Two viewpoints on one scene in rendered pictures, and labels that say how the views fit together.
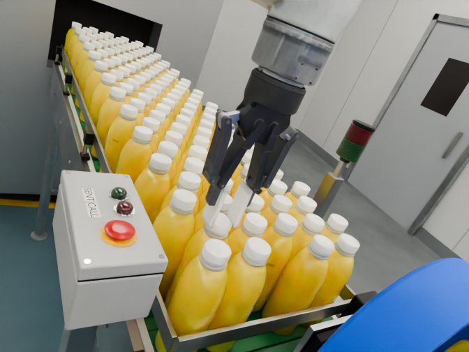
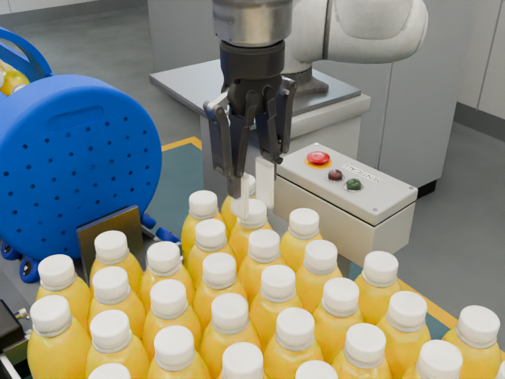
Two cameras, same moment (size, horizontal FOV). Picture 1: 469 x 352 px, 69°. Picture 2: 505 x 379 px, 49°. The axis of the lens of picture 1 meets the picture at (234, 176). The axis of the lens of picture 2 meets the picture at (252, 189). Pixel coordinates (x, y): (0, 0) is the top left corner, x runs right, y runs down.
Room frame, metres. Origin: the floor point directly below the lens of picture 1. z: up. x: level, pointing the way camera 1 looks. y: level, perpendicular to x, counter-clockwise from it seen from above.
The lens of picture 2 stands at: (1.08, -0.04, 1.52)
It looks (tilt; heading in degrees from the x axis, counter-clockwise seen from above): 32 degrees down; 177
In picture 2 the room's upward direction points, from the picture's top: straight up
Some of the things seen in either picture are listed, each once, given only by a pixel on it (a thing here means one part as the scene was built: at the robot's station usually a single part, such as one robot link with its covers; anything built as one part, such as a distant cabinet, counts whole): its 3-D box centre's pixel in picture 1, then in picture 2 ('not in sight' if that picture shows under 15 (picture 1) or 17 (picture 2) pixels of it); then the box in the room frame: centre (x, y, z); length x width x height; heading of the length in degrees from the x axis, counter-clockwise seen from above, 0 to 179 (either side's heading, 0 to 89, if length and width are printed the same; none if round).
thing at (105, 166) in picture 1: (86, 114); not in sight; (0.96, 0.49, 0.96); 1.60 x 0.01 x 0.03; 39
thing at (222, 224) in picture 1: (218, 223); (252, 211); (0.46, -0.01, 1.09); 0.04 x 0.04 x 0.02
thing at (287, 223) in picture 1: (286, 223); (164, 256); (0.55, -0.12, 1.09); 0.04 x 0.04 x 0.02
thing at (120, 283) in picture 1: (102, 239); (340, 201); (0.37, 0.13, 1.05); 0.20 x 0.10 x 0.10; 39
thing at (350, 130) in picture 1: (359, 134); not in sight; (0.92, -0.26, 1.23); 0.06 x 0.06 x 0.04
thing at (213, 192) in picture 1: (210, 188); (274, 161); (0.43, 0.03, 1.16); 0.03 x 0.01 x 0.05; 128
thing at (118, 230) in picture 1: (119, 231); (318, 158); (0.33, 0.10, 1.11); 0.04 x 0.04 x 0.01
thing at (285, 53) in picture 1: (289, 55); (252, 13); (0.46, -0.01, 1.36); 0.09 x 0.09 x 0.06
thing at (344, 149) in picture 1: (350, 149); not in sight; (0.92, -0.26, 1.18); 0.06 x 0.06 x 0.05
